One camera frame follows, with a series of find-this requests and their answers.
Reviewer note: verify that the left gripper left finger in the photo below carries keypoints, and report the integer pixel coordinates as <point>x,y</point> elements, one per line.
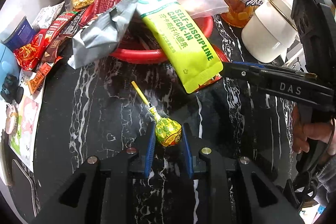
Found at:
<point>100,191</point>

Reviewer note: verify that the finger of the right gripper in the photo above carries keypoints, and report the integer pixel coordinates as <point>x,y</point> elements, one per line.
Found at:
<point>248,64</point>
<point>241,72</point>

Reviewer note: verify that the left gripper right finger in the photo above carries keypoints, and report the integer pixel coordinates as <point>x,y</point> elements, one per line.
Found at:
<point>237,190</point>

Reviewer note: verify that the green white sachet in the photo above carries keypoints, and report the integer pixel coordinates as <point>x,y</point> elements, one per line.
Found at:
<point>189,51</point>

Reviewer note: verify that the yellow green lollipop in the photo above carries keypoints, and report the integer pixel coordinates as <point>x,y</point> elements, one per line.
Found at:
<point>167,131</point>

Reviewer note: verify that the silver foil packet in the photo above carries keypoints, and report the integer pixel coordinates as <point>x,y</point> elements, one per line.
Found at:
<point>102,36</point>

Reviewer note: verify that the dark red snack packet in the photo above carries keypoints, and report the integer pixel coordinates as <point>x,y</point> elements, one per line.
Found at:
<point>105,1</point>

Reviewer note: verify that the person right hand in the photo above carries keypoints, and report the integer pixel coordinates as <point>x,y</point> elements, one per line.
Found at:
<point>314,131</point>

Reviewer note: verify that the white electric kettle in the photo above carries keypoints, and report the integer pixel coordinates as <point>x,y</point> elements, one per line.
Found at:
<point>270,31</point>

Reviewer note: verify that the pink green wipes pack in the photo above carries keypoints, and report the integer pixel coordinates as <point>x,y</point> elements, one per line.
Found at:
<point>23,141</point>

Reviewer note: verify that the red plastic basket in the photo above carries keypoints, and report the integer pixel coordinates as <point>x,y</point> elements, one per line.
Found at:
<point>138,45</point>

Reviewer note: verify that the orange small sachet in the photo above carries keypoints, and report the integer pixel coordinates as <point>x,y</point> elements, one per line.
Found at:
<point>40,76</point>

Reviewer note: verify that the brown small sachet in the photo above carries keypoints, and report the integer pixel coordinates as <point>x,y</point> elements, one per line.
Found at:
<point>55,47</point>

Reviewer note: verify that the red orange candy packet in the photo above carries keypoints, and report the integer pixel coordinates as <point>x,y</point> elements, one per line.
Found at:
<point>30,55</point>

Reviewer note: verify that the light blue round gadget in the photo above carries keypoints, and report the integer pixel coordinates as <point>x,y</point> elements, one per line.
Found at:
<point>10,72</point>

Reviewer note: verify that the white lid blue jar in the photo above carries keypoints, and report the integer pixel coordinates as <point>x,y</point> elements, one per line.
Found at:
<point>21,35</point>

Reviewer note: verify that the white patterned small packet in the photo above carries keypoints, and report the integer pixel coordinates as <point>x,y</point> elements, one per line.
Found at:
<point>46,16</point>

